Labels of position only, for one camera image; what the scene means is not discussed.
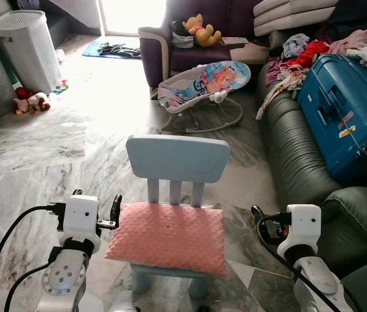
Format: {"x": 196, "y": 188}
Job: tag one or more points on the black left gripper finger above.
{"x": 115, "y": 209}
{"x": 77, "y": 193}

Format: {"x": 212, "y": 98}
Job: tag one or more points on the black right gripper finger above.
{"x": 258, "y": 214}

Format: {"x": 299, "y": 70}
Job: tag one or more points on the pink dotted pillow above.
{"x": 170, "y": 237}

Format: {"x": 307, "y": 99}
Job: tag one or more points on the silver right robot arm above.
{"x": 317, "y": 276}

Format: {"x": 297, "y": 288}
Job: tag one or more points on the dark green leather sofa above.
{"x": 297, "y": 156}

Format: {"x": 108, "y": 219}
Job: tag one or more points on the light blue child's chair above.
{"x": 177, "y": 157}

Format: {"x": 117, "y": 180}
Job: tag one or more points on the small red and beige plush toy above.
{"x": 35, "y": 101}

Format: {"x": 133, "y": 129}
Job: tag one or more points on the small colourful toy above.
{"x": 61, "y": 86}

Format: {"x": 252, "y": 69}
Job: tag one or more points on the beige patterned garment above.
{"x": 281, "y": 84}

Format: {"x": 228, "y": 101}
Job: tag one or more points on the baby bouncer with cartoon print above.
{"x": 209, "y": 81}

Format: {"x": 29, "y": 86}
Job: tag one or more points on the blue hard-shell suitcase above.
{"x": 339, "y": 97}

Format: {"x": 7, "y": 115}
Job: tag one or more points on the blue door mat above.
{"x": 95, "y": 49}

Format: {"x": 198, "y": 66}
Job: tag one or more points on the white slatted laundry basket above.
{"x": 27, "y": 49}

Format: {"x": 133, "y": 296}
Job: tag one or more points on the red garment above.
{"x": 310, "y": 52}

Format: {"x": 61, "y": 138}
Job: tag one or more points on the purple armchair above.
{"x": 164, "y": 45}

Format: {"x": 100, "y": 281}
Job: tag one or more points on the grey-blue garment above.
{"x": 295, "y": 45}

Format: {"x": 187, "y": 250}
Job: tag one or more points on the grey pouch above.
{"x": 182, "y": 38}

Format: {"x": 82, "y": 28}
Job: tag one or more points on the pink garment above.
{"x": 359, "y": 40}

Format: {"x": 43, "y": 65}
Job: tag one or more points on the yellow plush bear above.
{"x": 203, "y": 31}

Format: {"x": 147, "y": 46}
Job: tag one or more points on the beige stacked cushions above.
{"x": 287, "y": 16}

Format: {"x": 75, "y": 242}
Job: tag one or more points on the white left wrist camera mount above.
{"x": 81, "y": 214}

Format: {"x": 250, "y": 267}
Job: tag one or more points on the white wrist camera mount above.
{"x": 304, "y": 224}
{"x": 81, "y": 214}

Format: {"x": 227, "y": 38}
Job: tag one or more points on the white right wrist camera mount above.
{"x": 304, "y": 224}

